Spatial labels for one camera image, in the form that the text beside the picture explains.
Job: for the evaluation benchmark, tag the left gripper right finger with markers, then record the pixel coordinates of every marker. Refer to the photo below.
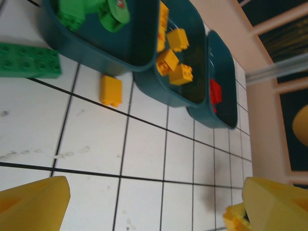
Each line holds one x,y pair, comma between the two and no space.
276,209

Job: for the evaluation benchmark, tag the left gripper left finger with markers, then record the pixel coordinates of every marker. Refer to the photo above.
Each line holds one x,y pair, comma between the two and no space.
31,207

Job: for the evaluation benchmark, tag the small yellow lego brick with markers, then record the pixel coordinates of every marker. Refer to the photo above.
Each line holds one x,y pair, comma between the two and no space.
180,75
164,16
168,60
178,39
111,90
234,219

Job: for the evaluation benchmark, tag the teal plastic container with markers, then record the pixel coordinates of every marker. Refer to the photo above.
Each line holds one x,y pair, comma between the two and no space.
146,84
96,55
204,120

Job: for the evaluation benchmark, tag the small red lego brick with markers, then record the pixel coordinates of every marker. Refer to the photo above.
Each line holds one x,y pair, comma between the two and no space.
215,92

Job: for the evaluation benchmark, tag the small green lego brick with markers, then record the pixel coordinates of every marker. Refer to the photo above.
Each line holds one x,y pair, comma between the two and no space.
109,24
71,14

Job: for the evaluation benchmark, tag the green lego flower piece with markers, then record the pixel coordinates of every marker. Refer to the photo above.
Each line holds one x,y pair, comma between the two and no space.
120,12

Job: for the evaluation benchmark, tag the long green lego brick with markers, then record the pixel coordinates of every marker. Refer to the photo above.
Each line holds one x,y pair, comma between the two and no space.
29,60

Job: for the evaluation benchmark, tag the aluminium corner post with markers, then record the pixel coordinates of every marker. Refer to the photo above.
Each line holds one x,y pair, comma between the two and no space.
276,69

